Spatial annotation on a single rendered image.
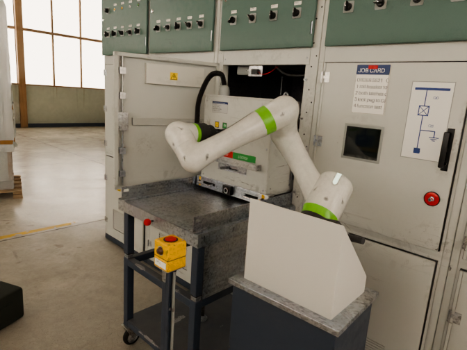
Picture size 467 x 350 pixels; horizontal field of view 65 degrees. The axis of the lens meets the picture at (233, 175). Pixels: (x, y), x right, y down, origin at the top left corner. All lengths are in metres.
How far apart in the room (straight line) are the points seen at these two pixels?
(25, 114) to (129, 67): 10.82
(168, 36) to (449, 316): 2.22
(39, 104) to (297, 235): 12.21
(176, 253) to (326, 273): 0.49
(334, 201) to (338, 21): 0.88
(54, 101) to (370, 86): 12.07
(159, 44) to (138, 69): 0.63
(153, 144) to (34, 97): 10.94
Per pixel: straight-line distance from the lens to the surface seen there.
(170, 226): 1.63
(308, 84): 1.91
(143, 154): 2.20
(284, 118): 1.51
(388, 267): 1.81
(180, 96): 2.24
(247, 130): 1.47
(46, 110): 13.16
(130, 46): 3.08
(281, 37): 2.02
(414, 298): 1.82
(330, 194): 1.31
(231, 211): 1.64
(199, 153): 1.43
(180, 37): 2.58
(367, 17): 1.80
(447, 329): 1.84
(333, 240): 1.15
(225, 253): 1.68
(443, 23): 1.68
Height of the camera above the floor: 1.40
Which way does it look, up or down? 12 degrees down
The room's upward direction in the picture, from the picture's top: 4 degrees clockwise
